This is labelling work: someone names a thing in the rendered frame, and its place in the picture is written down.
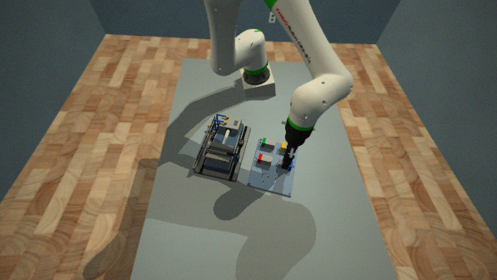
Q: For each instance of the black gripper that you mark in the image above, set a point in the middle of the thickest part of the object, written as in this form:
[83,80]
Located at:
[291,149]

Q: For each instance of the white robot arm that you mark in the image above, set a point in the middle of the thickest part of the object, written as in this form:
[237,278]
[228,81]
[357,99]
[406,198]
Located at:
[331,82]

